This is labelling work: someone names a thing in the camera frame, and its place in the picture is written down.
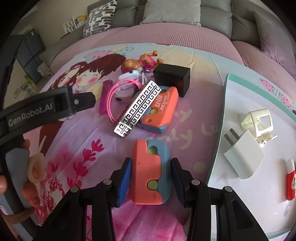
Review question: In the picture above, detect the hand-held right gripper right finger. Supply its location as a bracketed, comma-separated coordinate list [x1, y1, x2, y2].
[170, 158, 270, 241]

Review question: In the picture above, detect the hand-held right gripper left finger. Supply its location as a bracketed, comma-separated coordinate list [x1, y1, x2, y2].
[35, 158, 133, 241]

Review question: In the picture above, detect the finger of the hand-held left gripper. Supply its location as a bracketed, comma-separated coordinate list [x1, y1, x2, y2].
[73, 92, 97, 114]

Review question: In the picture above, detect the pink lighter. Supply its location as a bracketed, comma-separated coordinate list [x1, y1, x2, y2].
[99, 80, 112, 115]

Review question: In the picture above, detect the pink toy watch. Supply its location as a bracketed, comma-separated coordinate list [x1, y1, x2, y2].
[105, 77, 144, 124]

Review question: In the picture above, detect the plain orange blue toy knife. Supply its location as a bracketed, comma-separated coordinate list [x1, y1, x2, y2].
[130, 139, 171, 205]

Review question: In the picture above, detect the silver patterned bar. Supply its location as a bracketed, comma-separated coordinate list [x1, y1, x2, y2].
[113, 81, 162, 140]

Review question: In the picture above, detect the white plug charger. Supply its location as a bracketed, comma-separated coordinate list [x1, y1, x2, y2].
[223, 128, 266, 180]

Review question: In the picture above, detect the teal box lid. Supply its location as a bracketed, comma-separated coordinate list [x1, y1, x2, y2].
[206, 73, 296, 240]

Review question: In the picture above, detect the printed orange blue toy knife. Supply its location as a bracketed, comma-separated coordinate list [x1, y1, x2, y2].
[136, 85, 179, 133]

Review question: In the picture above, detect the white hair claw clip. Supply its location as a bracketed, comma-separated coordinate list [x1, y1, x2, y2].
[240, 109, 278, 149]

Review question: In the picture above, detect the red white glue tube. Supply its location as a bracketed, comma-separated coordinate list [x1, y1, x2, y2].
[282, 159, 296, 201]

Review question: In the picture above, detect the person's left hand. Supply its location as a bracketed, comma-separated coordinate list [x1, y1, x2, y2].
[0, 175, 8, 195]

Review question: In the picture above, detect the printed cartoon blanket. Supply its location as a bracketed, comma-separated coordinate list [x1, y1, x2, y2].
[0, 42, 296, 241]

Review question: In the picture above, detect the white lace cloth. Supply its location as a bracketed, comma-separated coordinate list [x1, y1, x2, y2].
[38, 64, 52, 77]

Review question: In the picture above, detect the white toy watch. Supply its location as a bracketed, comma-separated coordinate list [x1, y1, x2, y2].
[114, 70, 148, 102]

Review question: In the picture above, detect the toy dog figure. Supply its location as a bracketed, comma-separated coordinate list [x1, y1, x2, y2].
[121, 51, 165, 72]

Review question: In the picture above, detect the dark cabinet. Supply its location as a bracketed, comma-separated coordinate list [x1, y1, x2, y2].
[15, 29, 45, 84]

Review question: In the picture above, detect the white magazine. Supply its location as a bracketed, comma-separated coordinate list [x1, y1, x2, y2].
[63, 16, 78, 33]

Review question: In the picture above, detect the black white patterned pillow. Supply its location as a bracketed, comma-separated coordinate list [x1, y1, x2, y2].
[82, 0, 117, 39]

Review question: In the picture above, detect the black plug charger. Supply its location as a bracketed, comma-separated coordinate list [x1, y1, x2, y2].
[153, 64, 191, 98]

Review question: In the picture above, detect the grey sofa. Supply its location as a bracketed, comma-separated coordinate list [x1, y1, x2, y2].
[40, 0, 296, 70]

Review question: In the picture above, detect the pink bedspread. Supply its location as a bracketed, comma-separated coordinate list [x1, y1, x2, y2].
[50, 24, 296, 84]

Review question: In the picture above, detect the purple grey pillow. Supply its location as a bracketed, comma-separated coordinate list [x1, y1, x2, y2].
[253, 10, 296, 79]

